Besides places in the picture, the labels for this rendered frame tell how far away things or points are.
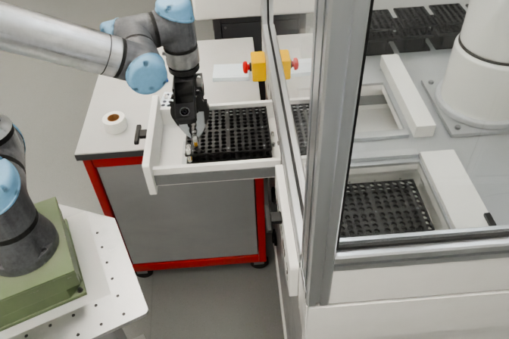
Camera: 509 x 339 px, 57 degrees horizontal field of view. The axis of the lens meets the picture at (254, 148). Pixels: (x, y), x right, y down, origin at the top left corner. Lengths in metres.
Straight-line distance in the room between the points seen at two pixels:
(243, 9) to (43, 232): 1.22
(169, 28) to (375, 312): 0.68
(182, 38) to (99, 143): 0.61
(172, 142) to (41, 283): 0.50
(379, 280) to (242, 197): 0.88
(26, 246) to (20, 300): 0.12
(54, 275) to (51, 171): 1.59
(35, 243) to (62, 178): 1.50
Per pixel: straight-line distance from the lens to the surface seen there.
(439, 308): 0.99
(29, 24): 0.85
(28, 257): 1.12
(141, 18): 1.02
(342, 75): 0.53
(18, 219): 1.06
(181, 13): 1.01
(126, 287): 1.17
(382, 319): 0.98
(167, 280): 2.07
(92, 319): 1.15
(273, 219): 1.04
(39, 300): 1.17
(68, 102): 3.11
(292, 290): 1.02
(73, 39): 0.86
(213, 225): 1.76
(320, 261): 0.77
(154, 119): 1.29
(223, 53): 1.85
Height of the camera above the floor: 1.73
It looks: 43 degrees down
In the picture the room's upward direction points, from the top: 3 degrees counter-clockwise
